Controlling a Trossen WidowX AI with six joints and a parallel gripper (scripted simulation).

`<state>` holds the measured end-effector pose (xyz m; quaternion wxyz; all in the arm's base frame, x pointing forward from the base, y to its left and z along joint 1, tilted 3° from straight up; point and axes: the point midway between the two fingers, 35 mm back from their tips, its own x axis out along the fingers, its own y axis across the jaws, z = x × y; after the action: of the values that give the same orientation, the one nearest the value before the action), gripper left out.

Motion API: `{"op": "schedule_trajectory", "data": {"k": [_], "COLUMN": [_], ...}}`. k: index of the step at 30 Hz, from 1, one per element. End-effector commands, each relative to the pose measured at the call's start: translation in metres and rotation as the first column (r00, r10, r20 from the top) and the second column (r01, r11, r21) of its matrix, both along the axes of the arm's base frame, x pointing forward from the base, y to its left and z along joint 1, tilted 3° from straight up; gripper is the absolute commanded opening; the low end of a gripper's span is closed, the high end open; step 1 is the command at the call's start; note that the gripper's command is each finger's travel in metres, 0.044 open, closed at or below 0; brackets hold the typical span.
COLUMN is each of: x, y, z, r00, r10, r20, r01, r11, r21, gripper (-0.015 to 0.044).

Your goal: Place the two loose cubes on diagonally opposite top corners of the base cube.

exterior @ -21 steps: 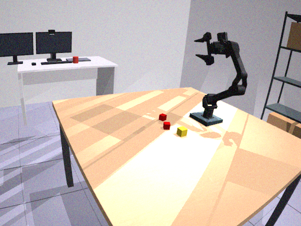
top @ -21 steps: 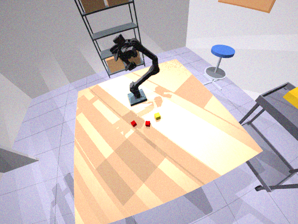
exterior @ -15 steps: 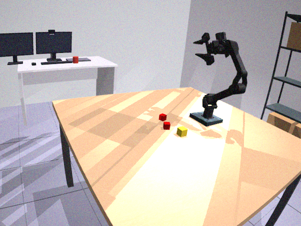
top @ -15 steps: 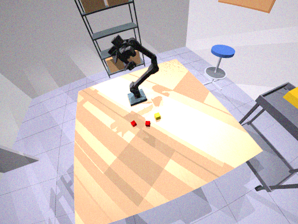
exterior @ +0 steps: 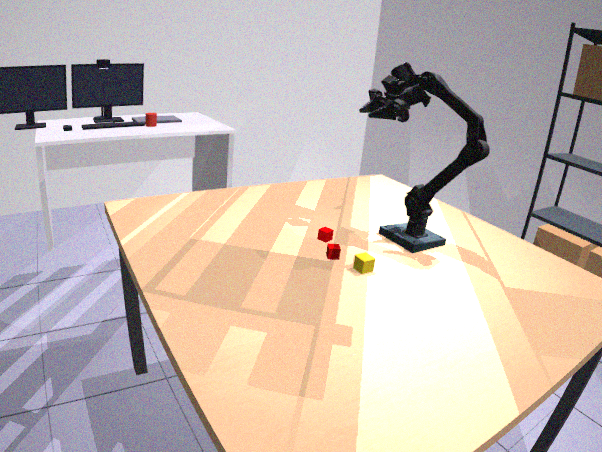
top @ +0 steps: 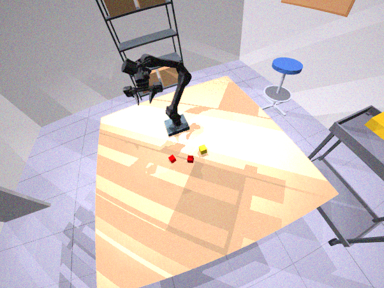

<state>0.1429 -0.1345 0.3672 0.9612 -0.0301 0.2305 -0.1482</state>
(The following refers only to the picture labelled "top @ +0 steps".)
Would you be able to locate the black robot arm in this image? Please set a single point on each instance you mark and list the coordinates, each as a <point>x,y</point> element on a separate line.
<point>141,73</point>

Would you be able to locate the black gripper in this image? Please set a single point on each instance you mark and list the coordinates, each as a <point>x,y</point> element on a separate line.
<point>153,90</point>

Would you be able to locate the yellow cube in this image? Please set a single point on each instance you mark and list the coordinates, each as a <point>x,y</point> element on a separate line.
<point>202,149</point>

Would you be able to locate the red cube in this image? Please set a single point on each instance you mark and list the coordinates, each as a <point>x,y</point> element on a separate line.
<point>190,159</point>
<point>172,159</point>

